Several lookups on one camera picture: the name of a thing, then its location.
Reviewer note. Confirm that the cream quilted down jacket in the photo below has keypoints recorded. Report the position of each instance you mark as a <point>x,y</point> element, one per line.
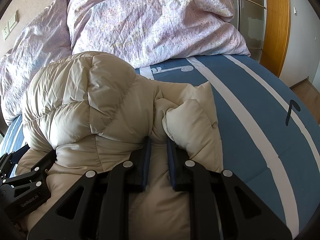
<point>93,109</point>

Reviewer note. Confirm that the white wall switch plate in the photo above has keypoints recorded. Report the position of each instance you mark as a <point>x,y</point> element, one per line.
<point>13,21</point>

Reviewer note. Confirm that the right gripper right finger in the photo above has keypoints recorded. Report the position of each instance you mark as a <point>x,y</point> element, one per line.
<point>221,205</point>

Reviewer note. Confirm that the pink floral duvet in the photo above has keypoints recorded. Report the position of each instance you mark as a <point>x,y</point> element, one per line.
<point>147,32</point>

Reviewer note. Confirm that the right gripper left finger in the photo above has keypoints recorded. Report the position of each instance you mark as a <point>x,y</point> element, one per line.
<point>97,205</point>

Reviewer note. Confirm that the white wall socket plate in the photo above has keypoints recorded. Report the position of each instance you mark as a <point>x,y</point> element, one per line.
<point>5,33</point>

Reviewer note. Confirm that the blue white striped bed sheet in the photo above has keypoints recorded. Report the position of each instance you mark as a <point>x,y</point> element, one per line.
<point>269,138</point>

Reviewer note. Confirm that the pink floral pillow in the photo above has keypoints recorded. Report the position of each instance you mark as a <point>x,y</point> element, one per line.
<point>43,40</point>

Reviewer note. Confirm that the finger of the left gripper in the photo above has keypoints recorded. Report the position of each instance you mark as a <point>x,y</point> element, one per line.
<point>8,162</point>
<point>33,165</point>

